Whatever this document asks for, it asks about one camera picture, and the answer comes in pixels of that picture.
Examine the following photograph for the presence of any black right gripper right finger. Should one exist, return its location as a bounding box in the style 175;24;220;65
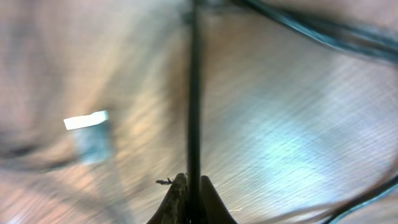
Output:
200;175;237;224

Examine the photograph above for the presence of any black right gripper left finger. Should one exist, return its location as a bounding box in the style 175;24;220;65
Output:
147;173;188;224

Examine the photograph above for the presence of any black thin audio cable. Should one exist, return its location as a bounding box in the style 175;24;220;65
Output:
185;0;203;224

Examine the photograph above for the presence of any black usb cable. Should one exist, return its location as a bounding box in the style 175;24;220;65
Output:
229;0;398;63

